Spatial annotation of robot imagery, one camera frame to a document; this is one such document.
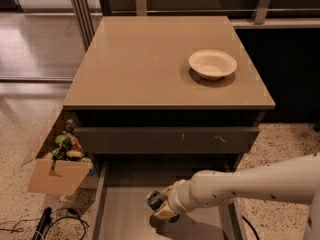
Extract black cable right floor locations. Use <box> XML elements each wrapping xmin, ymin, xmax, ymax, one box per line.
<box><xmin>241</xmin><ymin>214</ymin><xmax>261</xmax><ymax>240</ymax></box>

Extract open grey middle drawer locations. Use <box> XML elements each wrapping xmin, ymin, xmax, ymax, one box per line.
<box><xmin>89</xmin><ymin>159</ymin><xmax>247</xmax><ymax>240</ymax></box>

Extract black device on floor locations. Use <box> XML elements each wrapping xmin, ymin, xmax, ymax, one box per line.
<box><xmin>31</xmin><ymin>207</ymin><xmax>52</xmax><ymax>240</ymax></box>

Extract cardboard box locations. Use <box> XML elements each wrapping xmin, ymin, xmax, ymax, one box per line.
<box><xmin>21</xmin><ymin>106</ymin><xmax>98</xmax><ymax>196</ymax></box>

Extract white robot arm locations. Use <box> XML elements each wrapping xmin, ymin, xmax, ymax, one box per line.
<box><xmin>146</xmin><ymin>153</ymin><xmax>320</xmax><ymax>240</ymax></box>

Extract grey top drawer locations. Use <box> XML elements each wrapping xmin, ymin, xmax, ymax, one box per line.
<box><xmin>76</xmin><ymin>127</ymin><xmax>259</xmax><ymax>155</ymax></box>

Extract white paper bowl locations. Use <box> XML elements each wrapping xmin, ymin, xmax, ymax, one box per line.
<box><xmin>189</xmin><ymin>50</ymin><xmax>237</xmax><ymax>80</ymax></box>

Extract black cable on floor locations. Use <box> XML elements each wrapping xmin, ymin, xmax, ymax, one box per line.
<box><xmin>0</xmin><ymin>207</ymin><xmax>90</xmax><ymax>240</ymax></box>

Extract grey drawer cabinet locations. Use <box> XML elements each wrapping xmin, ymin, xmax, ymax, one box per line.
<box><xmin>63</xmin><ymin>16</ymin><xmax>275</xmax><ymax>169</ymax></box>

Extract colourful items in box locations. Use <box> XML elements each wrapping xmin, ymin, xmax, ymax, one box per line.
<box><xmin>43</xmin><ymin>119</ymin><xmax>90</xmax><ymax>162</ymax></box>

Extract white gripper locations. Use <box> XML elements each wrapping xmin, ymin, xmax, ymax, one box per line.
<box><xmin>154</xmin><ymin>180</ymin><xmax>192</xmax><ymax>220</ymax></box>

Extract blue silver redbull can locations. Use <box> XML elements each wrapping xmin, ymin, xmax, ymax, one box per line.
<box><xmin>146</xmin><ymin>190</ymin><xmax>180</xmax><ymax>223</ymax></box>

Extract metal railing frame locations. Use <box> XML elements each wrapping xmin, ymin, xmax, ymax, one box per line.
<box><xmin>71</xmin><ymin>0</ymin><xmax>320</xmax><ymax>47</ymax></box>

